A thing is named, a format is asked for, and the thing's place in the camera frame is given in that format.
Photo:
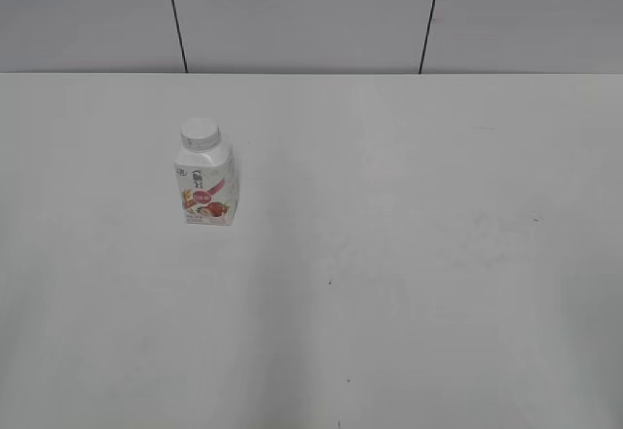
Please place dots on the white yili changqing yogurt bottle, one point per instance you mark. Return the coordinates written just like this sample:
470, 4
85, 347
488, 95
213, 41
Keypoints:
208, 185

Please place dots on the white plastic bottle cap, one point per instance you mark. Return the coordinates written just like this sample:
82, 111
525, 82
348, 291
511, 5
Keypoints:
200, 135

